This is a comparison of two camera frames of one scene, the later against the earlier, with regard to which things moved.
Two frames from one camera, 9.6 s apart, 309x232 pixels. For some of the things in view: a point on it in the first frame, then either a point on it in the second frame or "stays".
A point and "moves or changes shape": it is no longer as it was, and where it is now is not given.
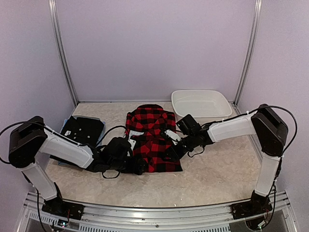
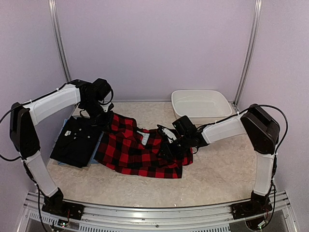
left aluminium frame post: x=64 y=56 stays
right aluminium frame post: x=251 y=53 stays
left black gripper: x=140 y=168 -> x=105 y=125
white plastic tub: x=205 y=106 stays
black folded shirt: x=85 y=130 stays
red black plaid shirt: x=153 y=121 moves or changes shape
